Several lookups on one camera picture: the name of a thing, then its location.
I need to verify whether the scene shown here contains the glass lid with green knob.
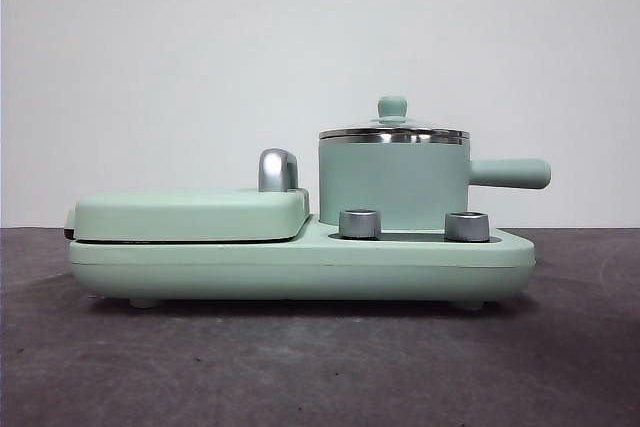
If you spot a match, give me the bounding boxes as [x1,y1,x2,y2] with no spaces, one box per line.
[318,95,470,144]

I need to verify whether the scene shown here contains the silver control knob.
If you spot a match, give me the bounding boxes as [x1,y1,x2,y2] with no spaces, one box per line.
[338,208,382,239]
[443,210,490,242]

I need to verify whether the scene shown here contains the mint green breakfast machine base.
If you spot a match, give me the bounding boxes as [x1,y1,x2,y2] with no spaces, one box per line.
[67,213,536,309]

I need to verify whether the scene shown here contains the mint green griddle cover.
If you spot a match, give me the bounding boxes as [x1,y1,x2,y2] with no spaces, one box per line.
[62,186,311,243]

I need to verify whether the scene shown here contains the chrome griddle cover handle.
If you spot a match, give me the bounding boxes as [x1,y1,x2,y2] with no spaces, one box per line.
[257,147,301,193]

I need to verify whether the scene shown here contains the mint green pot with handle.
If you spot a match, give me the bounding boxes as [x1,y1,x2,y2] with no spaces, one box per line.
[317,139,553,231]

